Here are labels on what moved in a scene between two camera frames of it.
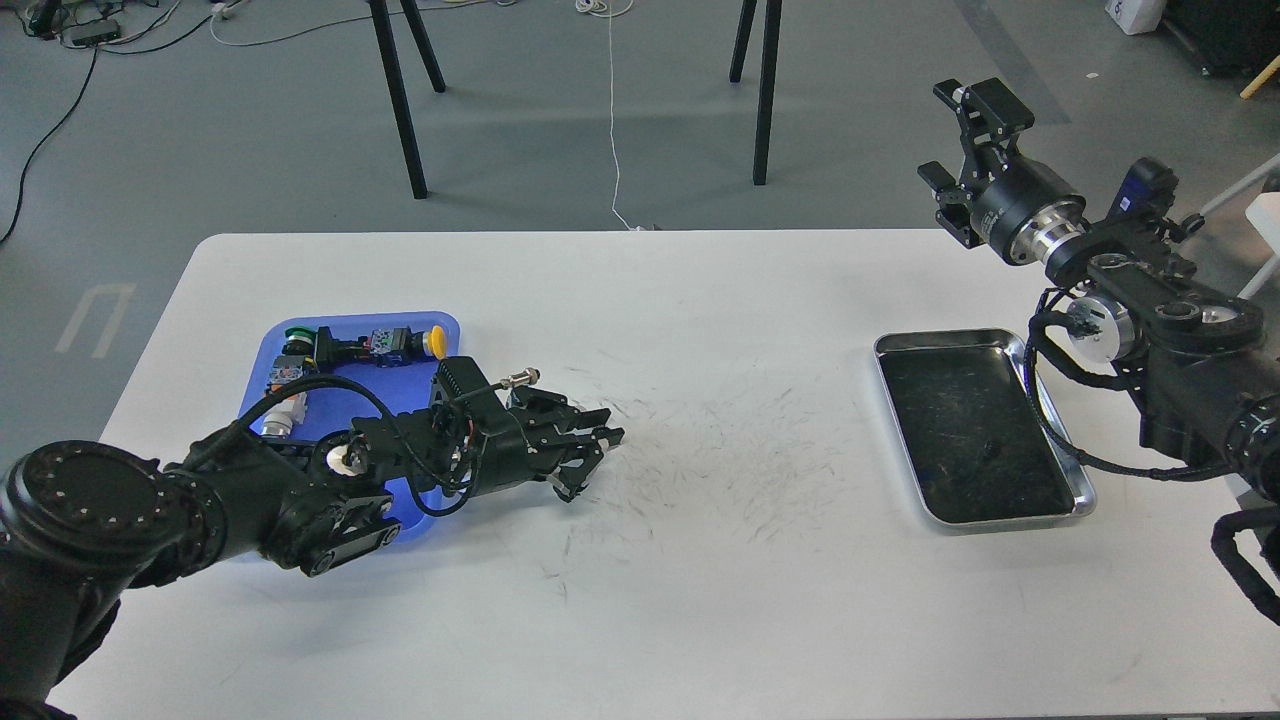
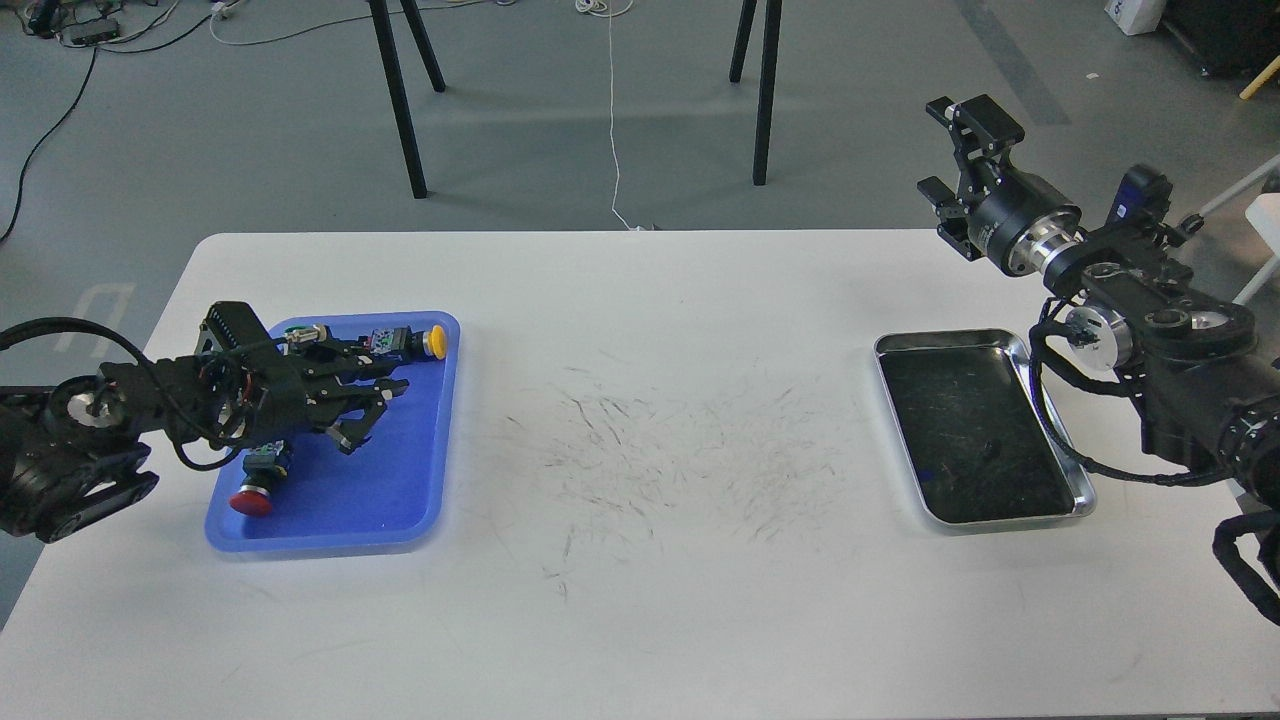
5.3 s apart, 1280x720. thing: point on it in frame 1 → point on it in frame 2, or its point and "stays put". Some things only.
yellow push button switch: [388, 347] stays put
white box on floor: [1136, 16] stays put
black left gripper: [516, 442] → [293, 390]
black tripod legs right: [768, 78] stays put
